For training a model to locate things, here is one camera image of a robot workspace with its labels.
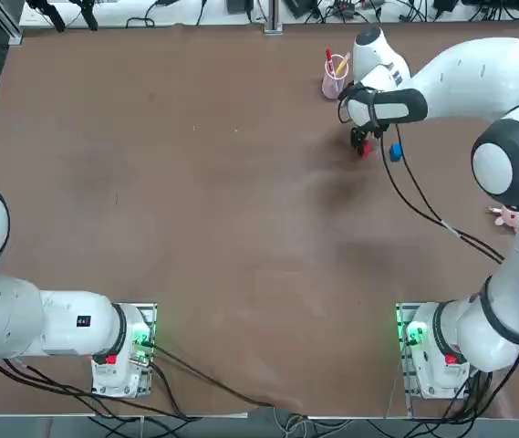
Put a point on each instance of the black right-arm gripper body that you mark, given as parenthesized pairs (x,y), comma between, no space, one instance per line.
(363,136)

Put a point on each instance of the red magnetic block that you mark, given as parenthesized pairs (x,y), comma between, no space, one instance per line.
(365,152)

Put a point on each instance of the blue magnetic block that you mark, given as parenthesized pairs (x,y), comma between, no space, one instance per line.
(395,153)

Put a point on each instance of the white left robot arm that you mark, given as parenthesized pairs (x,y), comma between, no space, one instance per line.
(58,324)

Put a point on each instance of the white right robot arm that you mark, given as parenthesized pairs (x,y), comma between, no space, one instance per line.
(469,77)

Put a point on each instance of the clear plastic cup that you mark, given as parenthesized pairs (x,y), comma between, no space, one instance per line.
(332,86)

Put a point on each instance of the yellow pen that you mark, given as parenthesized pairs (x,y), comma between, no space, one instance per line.
(342,65)

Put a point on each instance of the red-capped white marker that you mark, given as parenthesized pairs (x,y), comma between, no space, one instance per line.
(328,55)

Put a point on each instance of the power strip with red switches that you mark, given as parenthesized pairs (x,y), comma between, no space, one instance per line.
(345,6)

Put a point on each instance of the grey power adapter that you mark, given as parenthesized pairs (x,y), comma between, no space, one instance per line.
(300,8)

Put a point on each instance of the black power adapter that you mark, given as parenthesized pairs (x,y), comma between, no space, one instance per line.
(240,5)
(445,4)

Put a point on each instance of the black stand leg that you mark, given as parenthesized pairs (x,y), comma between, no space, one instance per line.
(88,16)
(51,13)

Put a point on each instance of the aluminium profile post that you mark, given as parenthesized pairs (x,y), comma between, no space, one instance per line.
(273,18)

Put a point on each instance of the aluminium corner bracket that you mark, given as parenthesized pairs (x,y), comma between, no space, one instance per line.
(15,35)

